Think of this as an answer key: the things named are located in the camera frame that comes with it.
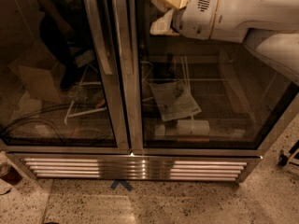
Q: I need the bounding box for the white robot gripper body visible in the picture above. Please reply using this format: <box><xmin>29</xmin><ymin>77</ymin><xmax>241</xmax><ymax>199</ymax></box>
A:
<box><xmin>172</xmin><ymin>0</ymin><xmax>218</xmax><ymax>40</ymax></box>

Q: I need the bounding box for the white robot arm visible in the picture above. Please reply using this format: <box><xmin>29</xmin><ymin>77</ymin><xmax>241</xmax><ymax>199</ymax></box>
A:
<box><xmin>149</xmin><ymin>0</ymin><xmax>299</xmax><ymax>83</ymax></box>

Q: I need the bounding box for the paper manual inside fridge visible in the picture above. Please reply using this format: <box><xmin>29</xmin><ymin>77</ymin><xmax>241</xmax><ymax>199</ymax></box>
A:
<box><xmin>149</xmin><ymin>80</ymin><xmax>202</xmax><ymax>121</ymax></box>

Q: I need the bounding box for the stainless glass door refrigerator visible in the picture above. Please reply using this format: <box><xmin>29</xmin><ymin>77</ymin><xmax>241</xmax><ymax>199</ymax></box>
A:
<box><xmin>0</xmin><ymin>0</ymin><xmax>299</xmax><ymax>182</ymax></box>

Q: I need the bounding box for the small white block inside fridge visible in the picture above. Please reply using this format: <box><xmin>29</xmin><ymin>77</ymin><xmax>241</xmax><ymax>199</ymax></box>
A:
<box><xmin>155</xmin><ymin>124</ymin><xmax>165</xmax><ymax>136</ymax></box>

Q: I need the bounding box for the blue tape floor marker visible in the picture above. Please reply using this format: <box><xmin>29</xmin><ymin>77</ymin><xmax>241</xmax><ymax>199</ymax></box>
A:
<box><xmin>110</xmin><ymin>179</ymin><xmax>133</xmax><ymax>191</ymax></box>

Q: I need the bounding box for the black caster wheel cart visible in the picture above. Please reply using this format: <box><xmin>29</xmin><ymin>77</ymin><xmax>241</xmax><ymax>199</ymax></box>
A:
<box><xmin>278</xmin><ymin>140</ymin><xmax>299</xmax><ymax>167</ymax></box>

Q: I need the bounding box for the brown object at left edge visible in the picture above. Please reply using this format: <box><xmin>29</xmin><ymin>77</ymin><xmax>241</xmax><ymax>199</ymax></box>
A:
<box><xmin>0</xmin><ymin>162</ymin><xmax>22</xmax><ymax>186</ymax></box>

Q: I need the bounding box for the left fridge door handle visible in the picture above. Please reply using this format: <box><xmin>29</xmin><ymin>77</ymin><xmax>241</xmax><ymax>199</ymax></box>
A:
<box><xmin>84</xmin><ymin>0</ymin><xmax>112</xmax><ymax>75</ymax></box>

